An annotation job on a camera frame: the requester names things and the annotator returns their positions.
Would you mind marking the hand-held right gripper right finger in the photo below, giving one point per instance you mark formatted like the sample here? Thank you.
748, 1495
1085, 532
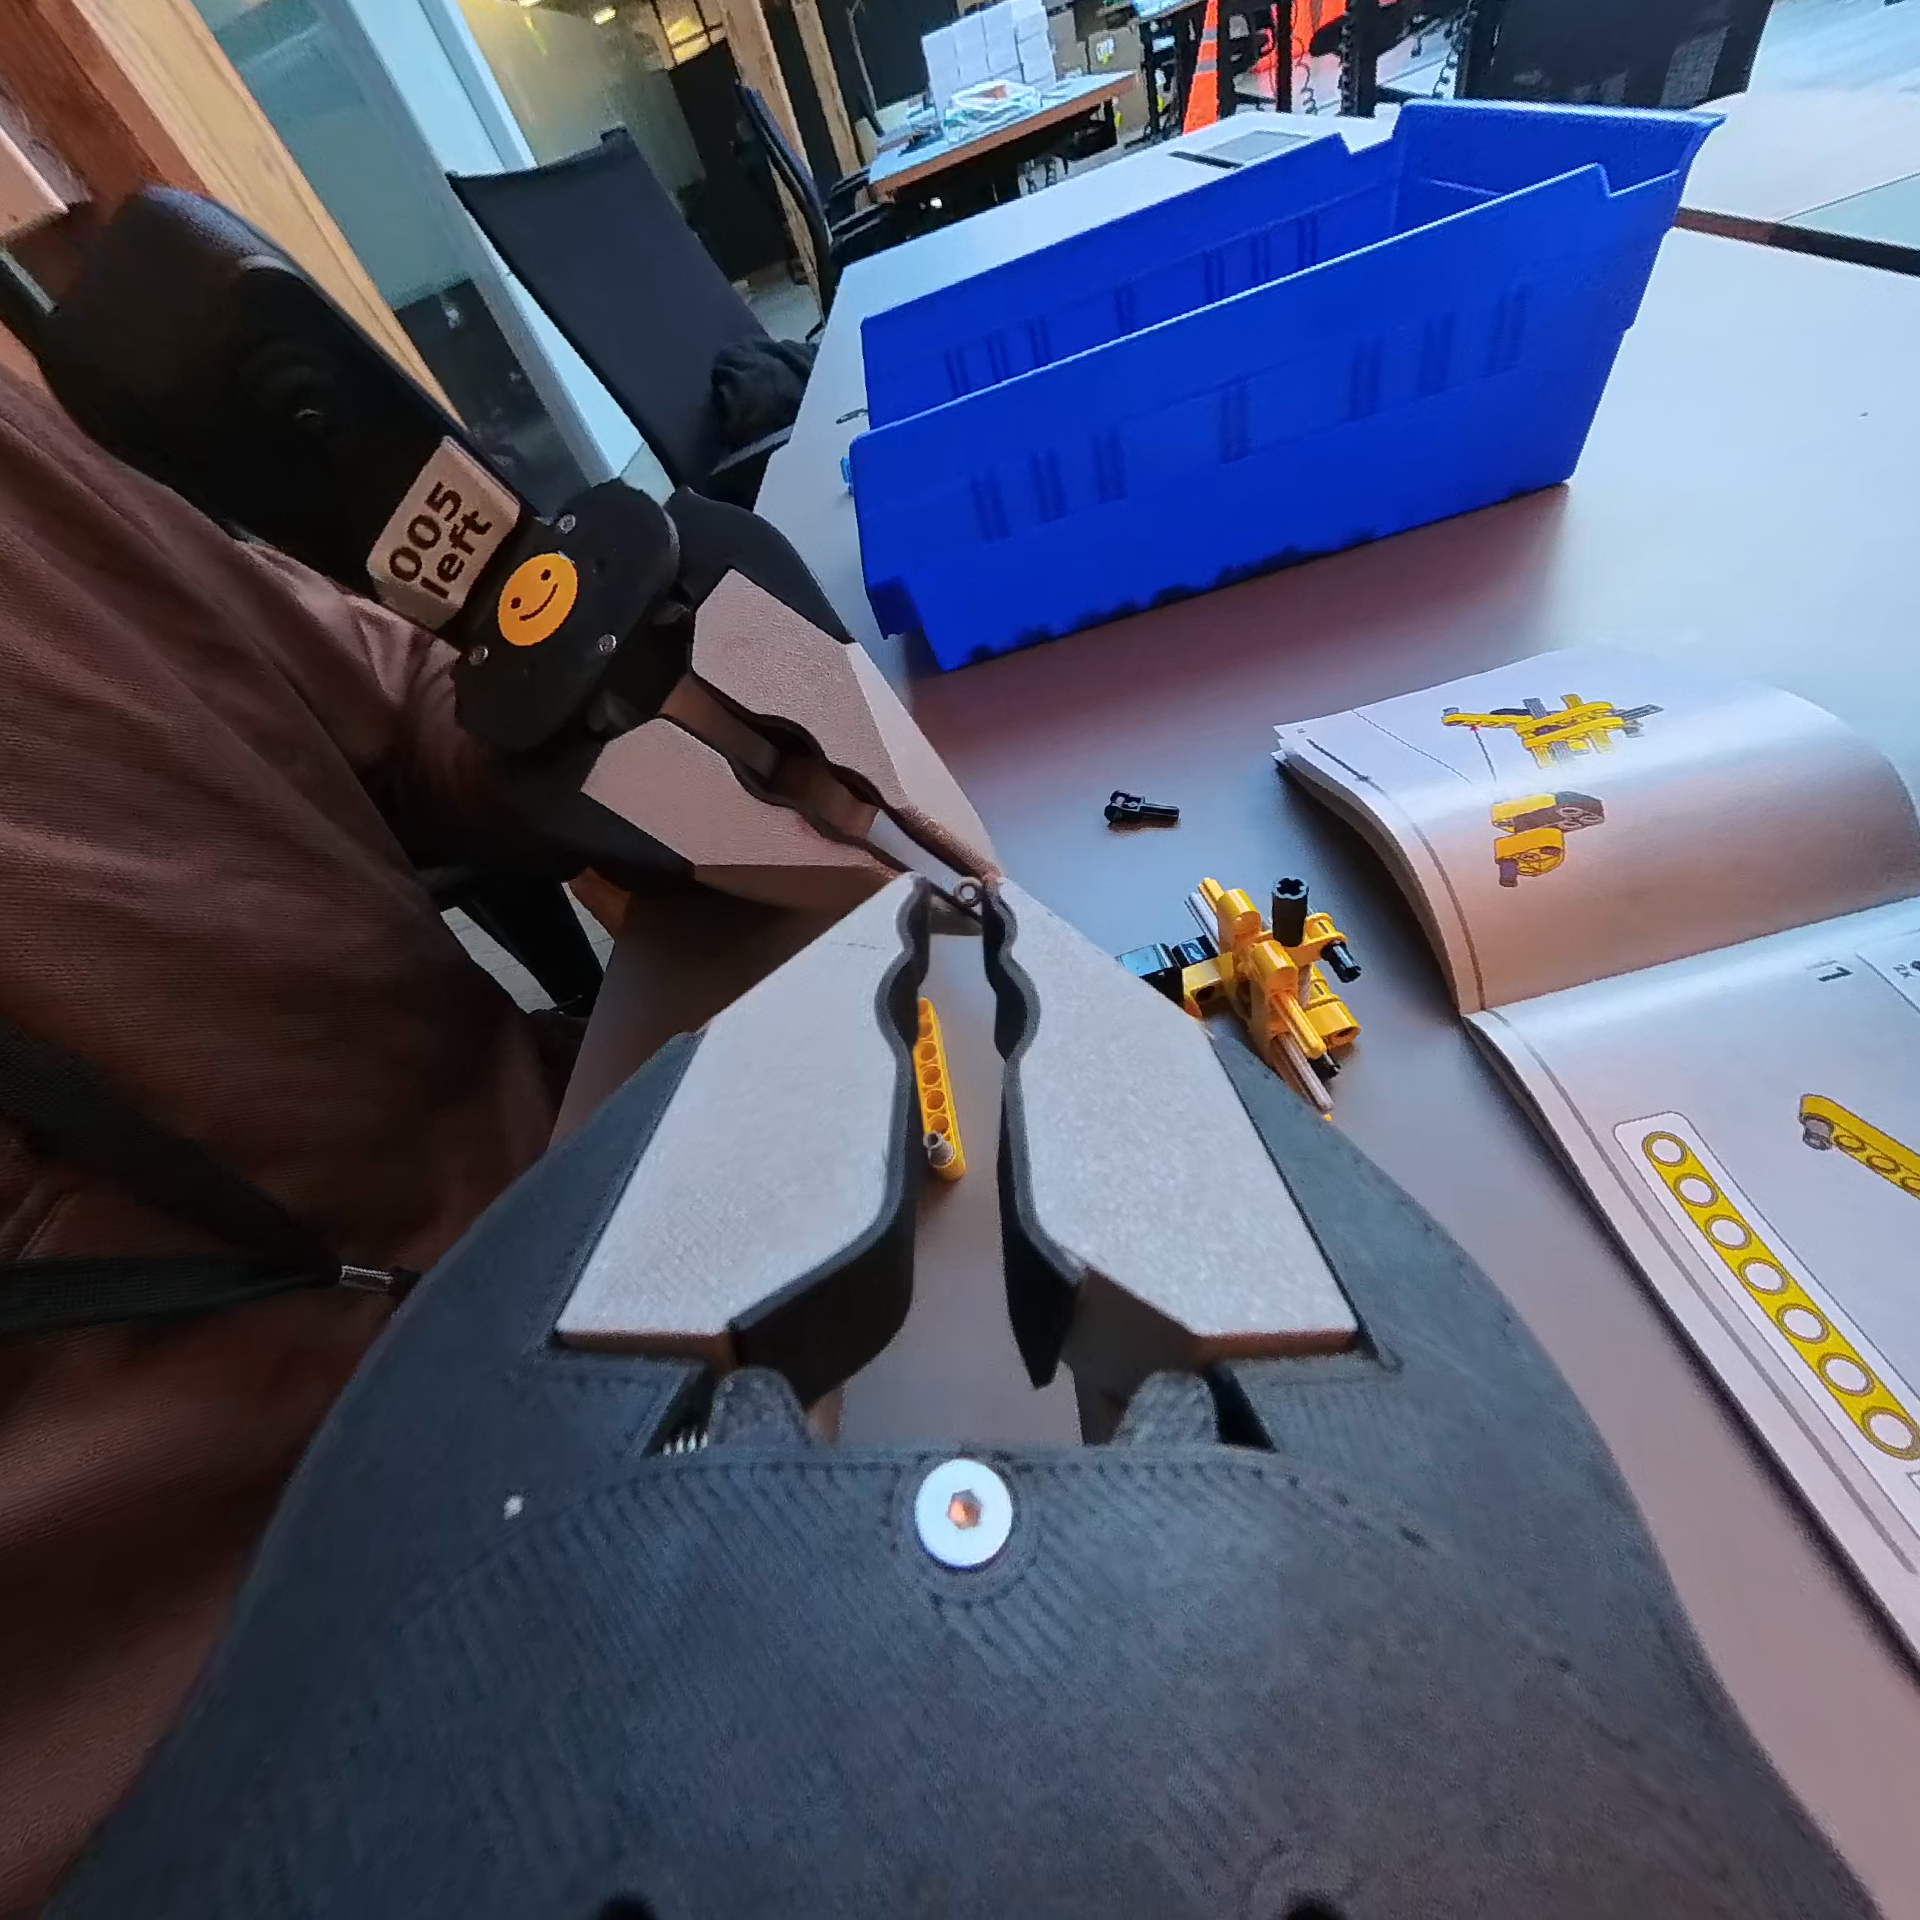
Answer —
1155, 1171

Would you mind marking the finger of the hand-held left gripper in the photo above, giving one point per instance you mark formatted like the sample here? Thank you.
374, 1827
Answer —
796, 674
721, 809

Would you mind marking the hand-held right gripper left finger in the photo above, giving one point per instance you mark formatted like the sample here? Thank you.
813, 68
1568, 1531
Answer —
749, 1155

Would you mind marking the yellow lego beam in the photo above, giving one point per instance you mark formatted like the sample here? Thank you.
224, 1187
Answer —
934, 1072

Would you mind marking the yellow lego model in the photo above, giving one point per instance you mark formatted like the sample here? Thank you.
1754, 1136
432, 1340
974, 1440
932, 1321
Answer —
1260, 975

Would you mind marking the small black lego pin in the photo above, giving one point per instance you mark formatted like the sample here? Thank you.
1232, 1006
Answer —
1141, 811

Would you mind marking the open lego instruction booklet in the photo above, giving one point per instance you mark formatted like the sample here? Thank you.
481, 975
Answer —
1650, 900

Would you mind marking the black cloth bag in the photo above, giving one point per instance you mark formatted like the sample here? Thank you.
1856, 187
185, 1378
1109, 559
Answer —
763, 383

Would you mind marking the black office chair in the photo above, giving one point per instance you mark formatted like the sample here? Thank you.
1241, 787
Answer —
629, 299
796, 180

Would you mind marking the blue plastic bin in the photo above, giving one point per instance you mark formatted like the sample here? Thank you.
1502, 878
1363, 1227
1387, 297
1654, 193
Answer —
1530, 150
1200, 511

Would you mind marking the wooden table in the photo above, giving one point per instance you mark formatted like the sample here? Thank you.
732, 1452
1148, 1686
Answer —
1035, 120

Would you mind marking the stack of white boxes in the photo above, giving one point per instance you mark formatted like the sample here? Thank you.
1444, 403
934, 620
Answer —
989, 44

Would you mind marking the grey flat device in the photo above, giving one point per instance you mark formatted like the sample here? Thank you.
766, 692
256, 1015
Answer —
1260, 146

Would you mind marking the orange traffic cone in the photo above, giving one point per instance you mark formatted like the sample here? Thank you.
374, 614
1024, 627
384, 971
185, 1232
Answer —
1211, 66

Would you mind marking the black metal rack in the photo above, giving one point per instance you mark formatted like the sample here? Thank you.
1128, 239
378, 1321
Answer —
1349, 44

